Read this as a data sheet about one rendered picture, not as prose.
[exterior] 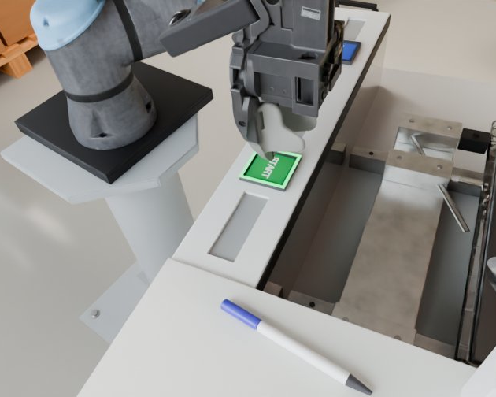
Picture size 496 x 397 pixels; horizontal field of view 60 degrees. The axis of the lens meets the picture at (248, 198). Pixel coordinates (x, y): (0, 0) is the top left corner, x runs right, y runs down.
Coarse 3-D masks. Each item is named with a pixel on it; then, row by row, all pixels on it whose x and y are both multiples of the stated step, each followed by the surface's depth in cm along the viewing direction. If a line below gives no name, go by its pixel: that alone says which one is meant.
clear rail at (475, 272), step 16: (480, 192) 53; (480, 208) 51; (480, 224) 49; (480, 240) 48; (480, 256) 47; (480, 272) 45; (464, 304) 44; (464, 320) 42; (464, 336) 41; (464, 352) 40
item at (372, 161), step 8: (352, 152) 66; (360, 152) 66; (368, 152) 66; (376, 152) 66; (384, 152) 66; (352, 160) 67; (360, 160) 66; (368, 160) 66; (376, 160) 65; (384, 160) 65; (360, 168) 68; (368, 168) 67; (376, 168) 66; (456, 168) 62; (464, 176) 61; (472, 176) 61; (480, 176) 61; (456, 184) 62; (464, 192) 62; (472, 192) 62
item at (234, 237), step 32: (352, 32) 69; (352, 64) 63; (320, 128) 54; (224, 192) 49; (256, 192) 48; (288, 192) 48; (224, 224) 46; (256, 224) 45; (192, 256) 43; (224, 256) 43; (256, 256) 43
